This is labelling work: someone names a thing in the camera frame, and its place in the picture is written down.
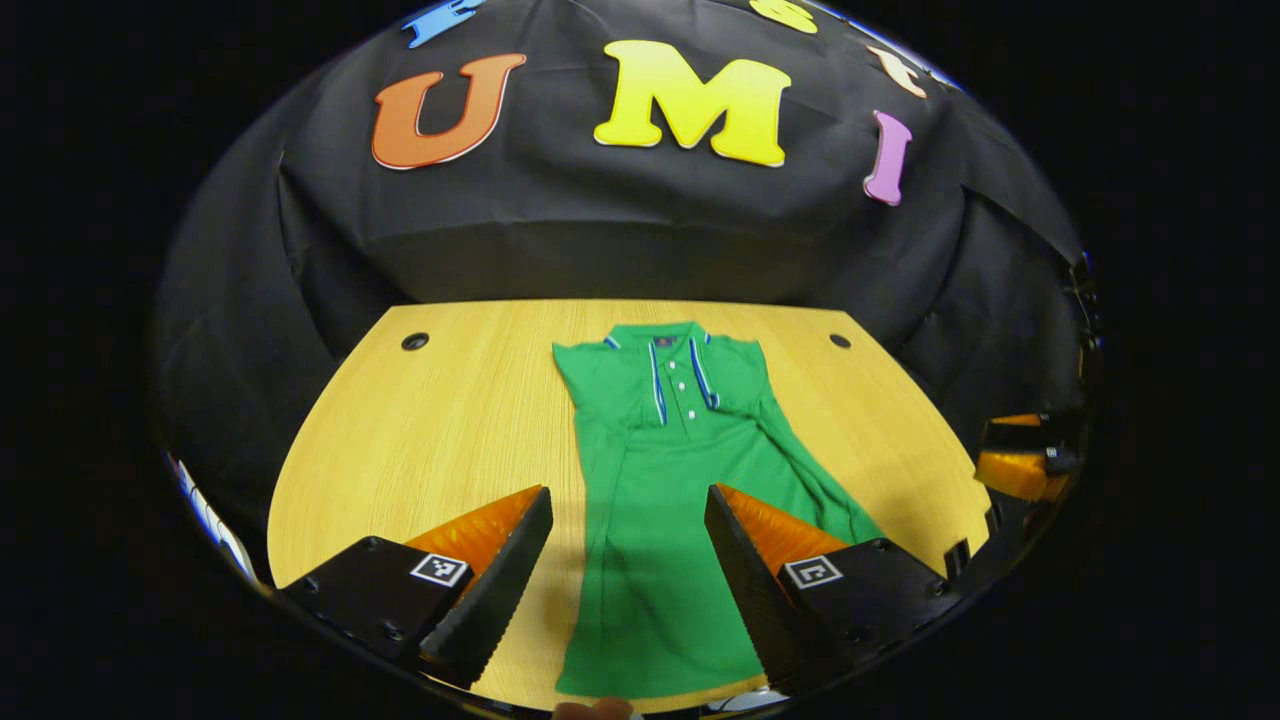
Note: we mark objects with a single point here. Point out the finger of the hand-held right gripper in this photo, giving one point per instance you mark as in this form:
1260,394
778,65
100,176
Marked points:
1015,475
1020,435

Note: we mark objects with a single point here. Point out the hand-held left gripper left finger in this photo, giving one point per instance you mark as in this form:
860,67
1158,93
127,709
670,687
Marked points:
500,590

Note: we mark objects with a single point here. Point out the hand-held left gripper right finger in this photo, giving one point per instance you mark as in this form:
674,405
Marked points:
760,600

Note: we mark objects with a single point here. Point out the green T-shirt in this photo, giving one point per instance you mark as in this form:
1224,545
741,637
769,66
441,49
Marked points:
660,520

